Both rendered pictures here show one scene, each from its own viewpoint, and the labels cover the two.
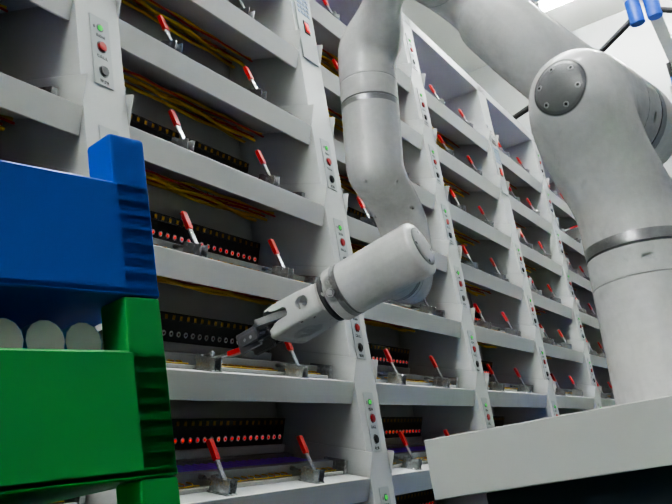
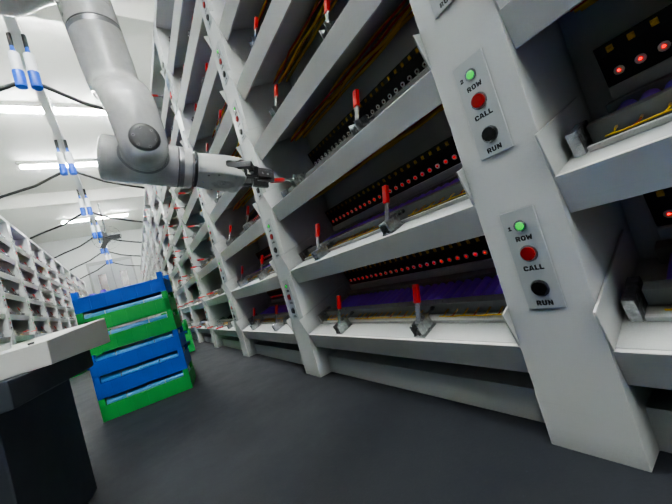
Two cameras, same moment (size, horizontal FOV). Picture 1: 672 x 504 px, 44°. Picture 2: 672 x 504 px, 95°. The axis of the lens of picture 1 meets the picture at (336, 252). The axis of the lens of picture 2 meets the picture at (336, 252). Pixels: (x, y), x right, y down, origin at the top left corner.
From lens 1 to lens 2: 181 cm
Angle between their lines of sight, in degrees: 116
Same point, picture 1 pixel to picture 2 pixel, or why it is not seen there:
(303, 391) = (356, 151)
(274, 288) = (315, 72)
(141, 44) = (227, 18)
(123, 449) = not seen: hidden behind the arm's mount
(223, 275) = (284, 114)
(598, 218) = not seen: outside the picture
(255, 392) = (318, 184)
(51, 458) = not seen: hidden behind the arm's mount
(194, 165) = (257, 54)
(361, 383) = (449, 55)
